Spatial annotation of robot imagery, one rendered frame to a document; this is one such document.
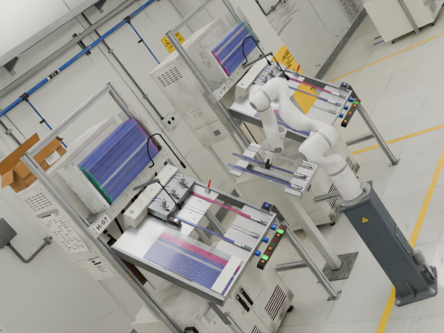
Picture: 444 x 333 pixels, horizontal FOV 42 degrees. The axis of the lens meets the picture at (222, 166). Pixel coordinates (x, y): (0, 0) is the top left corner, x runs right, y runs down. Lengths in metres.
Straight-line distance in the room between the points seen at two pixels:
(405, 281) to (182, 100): 2.08
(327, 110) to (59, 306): 2.53
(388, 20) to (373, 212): 4.58
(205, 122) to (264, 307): 1.47
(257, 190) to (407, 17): 3.52
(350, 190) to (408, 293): 0.73
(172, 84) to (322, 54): 4.18
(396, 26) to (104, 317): 4.79
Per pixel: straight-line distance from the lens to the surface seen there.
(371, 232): 3.26
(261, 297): 3.79
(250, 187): 4.61
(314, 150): 3.01
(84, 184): 3.27
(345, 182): 3.12
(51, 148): 3.62
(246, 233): 3.41
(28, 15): 5.37
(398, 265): 3.40
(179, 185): 3.57
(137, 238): 3.38
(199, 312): 3.43
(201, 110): 4.36
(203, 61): 4.25
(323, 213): 4.47
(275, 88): 3.14
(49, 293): 4.77
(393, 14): 7.46
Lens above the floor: 2.15
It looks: 17 degrees down
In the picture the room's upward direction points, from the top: 37 degrees counter-clockwise
